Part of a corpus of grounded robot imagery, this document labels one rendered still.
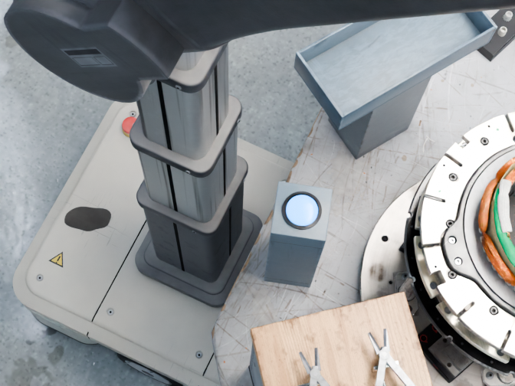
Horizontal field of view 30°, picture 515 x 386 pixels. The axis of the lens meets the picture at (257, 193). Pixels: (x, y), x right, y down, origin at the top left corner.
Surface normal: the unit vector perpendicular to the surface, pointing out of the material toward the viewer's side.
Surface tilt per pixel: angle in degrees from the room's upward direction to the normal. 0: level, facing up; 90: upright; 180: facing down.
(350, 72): 0
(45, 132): 0
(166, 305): 0
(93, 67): 90
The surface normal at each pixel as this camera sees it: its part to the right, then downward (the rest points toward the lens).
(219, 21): -0.30, 0.88
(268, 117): 0.03, -0.33
